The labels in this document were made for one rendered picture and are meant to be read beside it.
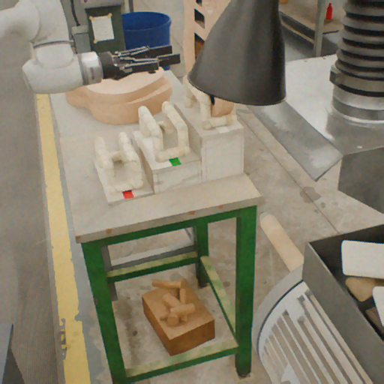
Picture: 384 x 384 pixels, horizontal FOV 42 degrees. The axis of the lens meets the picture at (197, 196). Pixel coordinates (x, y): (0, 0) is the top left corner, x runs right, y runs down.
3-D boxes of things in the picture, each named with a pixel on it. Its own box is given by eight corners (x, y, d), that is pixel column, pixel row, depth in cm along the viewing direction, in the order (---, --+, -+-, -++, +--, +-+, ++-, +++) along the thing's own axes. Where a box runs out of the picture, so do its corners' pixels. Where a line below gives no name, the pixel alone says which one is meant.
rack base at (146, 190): (155, 194, 159) (155, 191, 158) (108, 205, 154) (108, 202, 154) (133, 154, 180) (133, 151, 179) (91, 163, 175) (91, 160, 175)
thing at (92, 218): (256, 351, 199) (262, 196, 156) (111, 392, 187) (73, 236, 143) (208, 252, 248) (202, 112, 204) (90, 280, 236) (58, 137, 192)
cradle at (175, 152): (191, 156, 158) (190, 147, 156) (157, 163, 155) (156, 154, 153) (187, 151, 161) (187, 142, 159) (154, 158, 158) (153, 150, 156)
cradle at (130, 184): (145, 188, 159) (144, 179, 157) (109, 196, 156) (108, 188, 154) (142, 182, 161) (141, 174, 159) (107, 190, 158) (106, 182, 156)
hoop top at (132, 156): (141, 167, 155) (140, 158, 154) (131, 169, 154) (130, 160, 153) (127, 137, 171) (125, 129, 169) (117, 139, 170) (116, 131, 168)
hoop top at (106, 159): (115, 172, 153) (114, 163, 151) (105, 175, 152) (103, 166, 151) (103, 142, 169) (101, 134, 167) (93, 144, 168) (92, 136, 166)
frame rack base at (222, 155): (244, 173, 166) (246, 127, 156) (202, 184, 162) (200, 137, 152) (214, 137, 187) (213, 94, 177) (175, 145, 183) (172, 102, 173)
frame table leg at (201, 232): (210, 286, 253) (205, 127, 201) (199, 289, 252) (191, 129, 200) (207, 279, 257) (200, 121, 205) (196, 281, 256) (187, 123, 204)
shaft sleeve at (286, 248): (300, 291, 79) (311, 298, 81) (315, 277, 79) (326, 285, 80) (256, 224, 93) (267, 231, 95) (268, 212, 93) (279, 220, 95)
